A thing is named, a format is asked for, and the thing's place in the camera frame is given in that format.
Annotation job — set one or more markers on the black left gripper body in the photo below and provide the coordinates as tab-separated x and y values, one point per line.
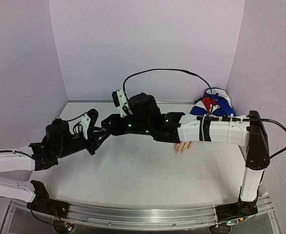
69	149

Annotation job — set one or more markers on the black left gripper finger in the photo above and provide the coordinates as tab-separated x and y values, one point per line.
92	118
96	139

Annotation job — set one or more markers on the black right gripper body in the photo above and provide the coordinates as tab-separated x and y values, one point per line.
111	124

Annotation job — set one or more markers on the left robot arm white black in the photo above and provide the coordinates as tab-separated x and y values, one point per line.
20	159

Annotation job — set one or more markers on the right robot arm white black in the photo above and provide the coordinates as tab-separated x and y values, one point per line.
244	131

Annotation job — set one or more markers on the mannequin hand with long nails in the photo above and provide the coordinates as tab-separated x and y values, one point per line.
180	148

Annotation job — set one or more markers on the blue white red jacket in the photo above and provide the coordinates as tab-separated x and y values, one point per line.
214	102

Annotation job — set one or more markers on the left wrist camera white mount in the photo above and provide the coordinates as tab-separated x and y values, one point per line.
86	122

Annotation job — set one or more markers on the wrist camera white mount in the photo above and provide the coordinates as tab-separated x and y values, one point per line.
121	103
86	122

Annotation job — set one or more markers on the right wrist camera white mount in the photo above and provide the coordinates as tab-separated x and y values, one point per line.
121	103

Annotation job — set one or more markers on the aluminium front rail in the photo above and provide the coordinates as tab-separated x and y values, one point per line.
156	219

